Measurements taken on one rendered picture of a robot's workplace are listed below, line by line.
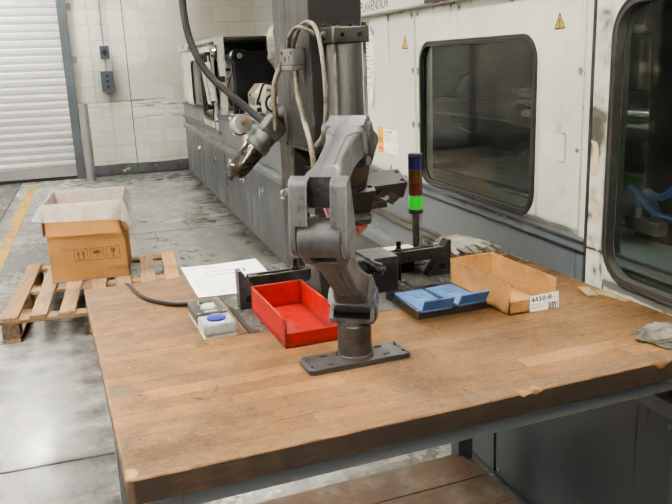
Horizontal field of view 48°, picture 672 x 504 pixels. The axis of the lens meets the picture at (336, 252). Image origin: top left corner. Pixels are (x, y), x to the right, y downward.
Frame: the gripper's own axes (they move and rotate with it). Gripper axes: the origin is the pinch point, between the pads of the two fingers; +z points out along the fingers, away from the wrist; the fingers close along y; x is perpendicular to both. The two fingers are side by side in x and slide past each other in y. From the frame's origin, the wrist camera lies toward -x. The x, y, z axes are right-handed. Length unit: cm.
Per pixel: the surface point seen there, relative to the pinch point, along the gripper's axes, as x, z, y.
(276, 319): 13.5, 14.8, -4.8
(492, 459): -72, 115, 2
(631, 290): -67, 14, -16
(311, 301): 2.0, 22.2, 4.6
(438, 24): -81, 15, 112
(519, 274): -46.5, 18.1, -2.0
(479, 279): -35.0, 16.6, -2.6
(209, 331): 25.8, 20.3, -0.1
